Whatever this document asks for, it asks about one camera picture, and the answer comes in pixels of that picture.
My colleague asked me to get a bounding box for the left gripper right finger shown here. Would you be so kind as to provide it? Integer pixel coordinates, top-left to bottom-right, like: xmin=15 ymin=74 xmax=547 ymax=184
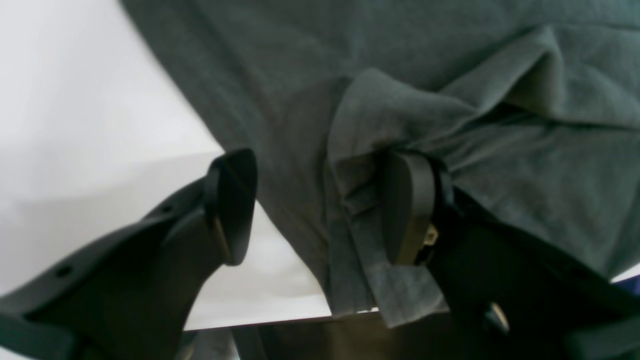
xmin=378 ymin=151 xmax=639 ymax=360

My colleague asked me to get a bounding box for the dark grey t-shirt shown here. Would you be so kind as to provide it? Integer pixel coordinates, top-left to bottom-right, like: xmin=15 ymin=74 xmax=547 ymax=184
xmin=122 ymin=0 xmax=640 ymax=327

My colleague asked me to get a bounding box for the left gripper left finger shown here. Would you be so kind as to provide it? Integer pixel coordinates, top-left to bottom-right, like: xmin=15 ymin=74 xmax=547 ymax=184
xmin=0 ymin=149 xmax=258 ymax=360

